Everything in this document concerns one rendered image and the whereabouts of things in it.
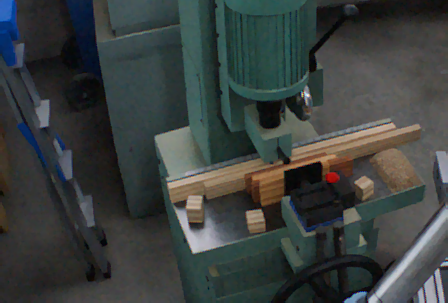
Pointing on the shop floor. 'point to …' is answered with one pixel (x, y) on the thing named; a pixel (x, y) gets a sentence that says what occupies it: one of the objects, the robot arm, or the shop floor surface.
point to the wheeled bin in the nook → (77, 48)
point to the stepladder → (33, 124)
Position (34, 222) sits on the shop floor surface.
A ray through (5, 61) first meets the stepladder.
